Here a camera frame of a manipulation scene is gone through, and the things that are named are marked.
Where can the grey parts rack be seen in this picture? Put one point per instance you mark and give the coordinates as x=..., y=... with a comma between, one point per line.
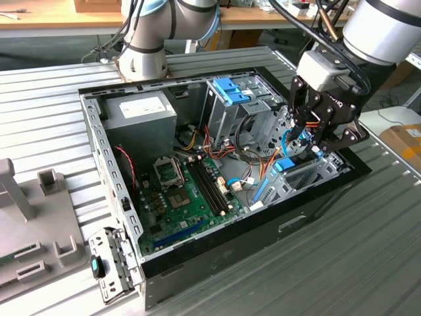
x=36, y=227

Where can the wooden desk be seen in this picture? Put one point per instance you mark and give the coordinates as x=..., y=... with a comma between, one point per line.
x=49, y=19
x=250, y=19

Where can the large brown cardboard box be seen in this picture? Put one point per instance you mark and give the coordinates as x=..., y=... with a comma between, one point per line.
x=401, y=75

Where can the white paper sticker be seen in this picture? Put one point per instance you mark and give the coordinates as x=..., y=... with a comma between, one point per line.
x=256, y=206

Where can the black stand pole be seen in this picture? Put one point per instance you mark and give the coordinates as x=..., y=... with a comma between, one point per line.
x=311, y=56

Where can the cardboard box yellow tape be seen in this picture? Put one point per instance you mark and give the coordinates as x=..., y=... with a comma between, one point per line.
x=401, y=141

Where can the hard disk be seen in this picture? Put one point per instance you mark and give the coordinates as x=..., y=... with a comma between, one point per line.
x=283, y=165

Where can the small white box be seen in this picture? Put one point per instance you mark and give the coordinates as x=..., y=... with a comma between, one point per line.
x=297, y=11

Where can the aluminium frame rack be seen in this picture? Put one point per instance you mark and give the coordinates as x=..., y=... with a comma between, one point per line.
x=416, y=61

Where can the black open PC case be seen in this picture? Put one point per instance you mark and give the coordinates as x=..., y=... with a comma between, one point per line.
x=230, y=256

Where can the blue expansion slot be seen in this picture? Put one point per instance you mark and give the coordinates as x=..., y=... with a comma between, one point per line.
x=177, y=235

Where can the black RAM slot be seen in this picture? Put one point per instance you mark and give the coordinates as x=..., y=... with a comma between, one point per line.
x=214, y=186
x=207, y=187
x=203, y=187
x=210, y=186

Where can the grey metal drive cage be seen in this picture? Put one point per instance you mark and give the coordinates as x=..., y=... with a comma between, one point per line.
x=227, y=121

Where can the blue plastic drive latch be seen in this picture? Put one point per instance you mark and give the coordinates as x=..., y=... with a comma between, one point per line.
x=238, y=97
x=223, y=86

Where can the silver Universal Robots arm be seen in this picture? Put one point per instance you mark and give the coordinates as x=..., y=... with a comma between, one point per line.
x=378, y=29

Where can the grey power supply unit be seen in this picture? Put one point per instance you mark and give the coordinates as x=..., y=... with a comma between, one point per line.
x=138, y=135

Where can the green circuit board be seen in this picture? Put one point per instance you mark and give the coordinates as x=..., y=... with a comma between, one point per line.
x=6, y=260

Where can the grey metal disk bay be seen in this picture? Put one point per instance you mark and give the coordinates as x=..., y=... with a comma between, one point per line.
x=279, y=191

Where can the grey slot cover bracket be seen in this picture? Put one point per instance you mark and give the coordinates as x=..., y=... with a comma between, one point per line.
x=102, y=240

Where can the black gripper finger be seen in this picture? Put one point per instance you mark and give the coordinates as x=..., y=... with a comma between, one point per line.
x=348, y=137
x=296, y=98

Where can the white low table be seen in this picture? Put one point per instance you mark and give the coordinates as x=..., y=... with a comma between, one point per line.
x=394, y=118

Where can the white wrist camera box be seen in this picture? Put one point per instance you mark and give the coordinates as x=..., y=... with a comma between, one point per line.
x=320, y=70

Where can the green motherboard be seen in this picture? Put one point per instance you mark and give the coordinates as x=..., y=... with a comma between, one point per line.
x=184, y=214

